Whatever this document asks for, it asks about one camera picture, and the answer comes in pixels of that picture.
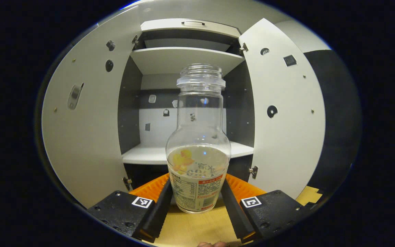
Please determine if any grey cabinet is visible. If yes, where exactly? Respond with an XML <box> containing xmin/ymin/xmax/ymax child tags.
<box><xmin>117</xmin><ymin>18</ymin><xmax>256</xmax><ymax>192</ymax></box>

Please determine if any black backdrop cloth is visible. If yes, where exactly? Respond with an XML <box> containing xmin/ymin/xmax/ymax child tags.
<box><xmin>304</xmin><ymin>50</ymin><xmax>362</xmax><ymax>192</ymax></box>

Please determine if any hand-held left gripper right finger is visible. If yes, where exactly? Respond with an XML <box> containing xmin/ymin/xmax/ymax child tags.
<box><xmin>221</xmin><ymin>173</ymin><xmax>316</xmax><ymax>244</ymax></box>

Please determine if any grey cabinet door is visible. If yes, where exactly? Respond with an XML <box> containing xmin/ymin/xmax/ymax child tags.
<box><xmin>239</xmin><ymin>18</ymin><xmax>326</xmax><ymax>199</ymax></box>
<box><xmin>41</xmin><ymin>5</ymin><xmax>143</xmax><ymax>209</ymax></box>

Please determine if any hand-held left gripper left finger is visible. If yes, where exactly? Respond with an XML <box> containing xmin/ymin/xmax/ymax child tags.
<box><xmin>87</xmin><ymin>173</ymin><xmax>173</xmax><ymax>243</ymax></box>

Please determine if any beige drawer with black handle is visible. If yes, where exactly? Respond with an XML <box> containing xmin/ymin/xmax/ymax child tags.
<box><xmin>140</xmin><ymin>18</ymin><xmax>242</xmax><ymax>39</ymax></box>

